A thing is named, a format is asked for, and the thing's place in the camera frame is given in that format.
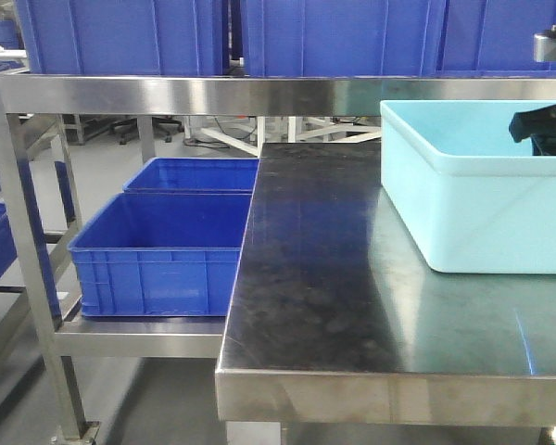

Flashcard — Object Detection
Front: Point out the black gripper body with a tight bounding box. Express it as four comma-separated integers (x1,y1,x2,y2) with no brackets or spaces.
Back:
509,104,556,156

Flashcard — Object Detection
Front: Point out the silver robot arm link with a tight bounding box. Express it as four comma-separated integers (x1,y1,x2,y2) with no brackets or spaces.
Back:
533,24,556,62

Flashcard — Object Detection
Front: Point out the blue crate rear lower shelf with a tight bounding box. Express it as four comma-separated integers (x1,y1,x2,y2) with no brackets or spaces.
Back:
122,158,259,194

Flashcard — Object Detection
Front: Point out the blue crate shelf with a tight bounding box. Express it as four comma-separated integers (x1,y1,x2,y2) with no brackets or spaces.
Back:
122,158,259,194
69,193,251,317

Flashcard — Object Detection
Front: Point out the blue crate front lower shelf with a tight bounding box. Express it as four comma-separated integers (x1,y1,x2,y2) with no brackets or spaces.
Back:
69,193,251,317

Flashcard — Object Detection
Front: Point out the light blue plastic tub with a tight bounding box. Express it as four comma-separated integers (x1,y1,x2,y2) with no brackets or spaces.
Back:
380,100,556,274

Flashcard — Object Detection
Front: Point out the large blue crate top right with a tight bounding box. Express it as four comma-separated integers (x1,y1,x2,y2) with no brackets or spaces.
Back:
437,1,556,78

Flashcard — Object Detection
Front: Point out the large blue crate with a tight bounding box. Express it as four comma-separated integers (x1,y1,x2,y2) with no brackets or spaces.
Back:
15,1,229,77
240,1,447,78
437,1,556,78

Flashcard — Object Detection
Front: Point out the large blue crate top middle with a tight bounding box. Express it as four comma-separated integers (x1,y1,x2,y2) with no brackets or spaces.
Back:
240,1,447,78

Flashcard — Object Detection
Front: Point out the stainless steel work table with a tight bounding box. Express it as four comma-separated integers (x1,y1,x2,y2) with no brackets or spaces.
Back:
215,143,556,444

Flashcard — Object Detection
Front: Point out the large blue crate top left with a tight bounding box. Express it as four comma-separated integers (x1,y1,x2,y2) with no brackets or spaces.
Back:
15,1,229,77

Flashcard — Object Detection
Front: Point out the stainless steel shelf frame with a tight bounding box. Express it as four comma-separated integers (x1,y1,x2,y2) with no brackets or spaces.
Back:
0,70,556,444

